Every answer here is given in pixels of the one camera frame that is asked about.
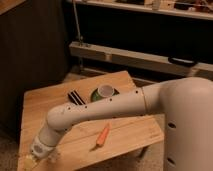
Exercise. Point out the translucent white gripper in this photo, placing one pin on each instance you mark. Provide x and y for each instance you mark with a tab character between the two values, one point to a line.
40	150

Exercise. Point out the green bowl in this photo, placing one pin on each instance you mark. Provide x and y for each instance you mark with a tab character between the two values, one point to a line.
95	97

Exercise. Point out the black handle on rail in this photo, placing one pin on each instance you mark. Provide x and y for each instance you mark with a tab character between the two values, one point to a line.
181	62

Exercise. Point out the upper cluttered shelf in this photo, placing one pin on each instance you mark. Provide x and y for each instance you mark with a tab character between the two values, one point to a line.
152	8

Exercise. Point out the small clear bottle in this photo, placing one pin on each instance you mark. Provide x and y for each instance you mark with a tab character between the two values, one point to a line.
33	159

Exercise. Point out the white cup in bowl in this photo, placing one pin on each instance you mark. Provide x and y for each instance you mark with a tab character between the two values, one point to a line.
105	91

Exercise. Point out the black striped block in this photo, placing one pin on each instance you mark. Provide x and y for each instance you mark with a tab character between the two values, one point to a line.
75	98

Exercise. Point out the vertical metal pole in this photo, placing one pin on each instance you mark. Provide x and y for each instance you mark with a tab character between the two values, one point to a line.
79	36

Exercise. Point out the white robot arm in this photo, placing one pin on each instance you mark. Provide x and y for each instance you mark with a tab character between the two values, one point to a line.
186	103

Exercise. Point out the grey metal shelf rail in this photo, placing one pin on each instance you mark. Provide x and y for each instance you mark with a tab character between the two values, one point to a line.
138	60

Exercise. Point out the orange carrot toy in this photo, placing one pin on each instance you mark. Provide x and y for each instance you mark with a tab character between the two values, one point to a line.
100	141

